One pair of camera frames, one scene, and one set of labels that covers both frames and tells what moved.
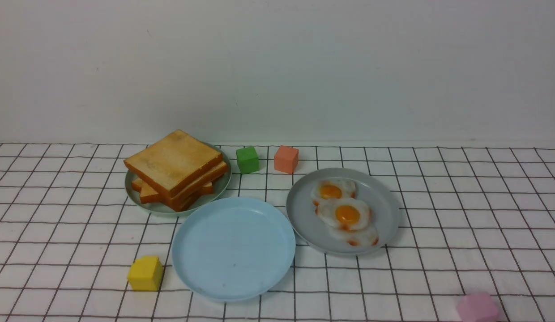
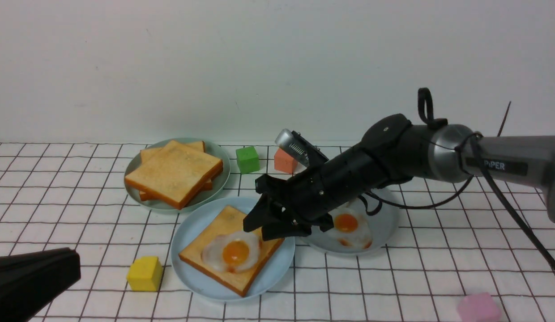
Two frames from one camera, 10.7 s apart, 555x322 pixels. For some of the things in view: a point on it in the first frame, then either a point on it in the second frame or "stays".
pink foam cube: x=478 y=307 stays
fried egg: x=348 y=213 -> x=233 y=252
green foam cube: x=248 y=160 stays
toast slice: x=173 y=161 -> x=230 y=219
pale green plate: x=219 y=186 stays
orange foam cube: x=286 y=159 stays
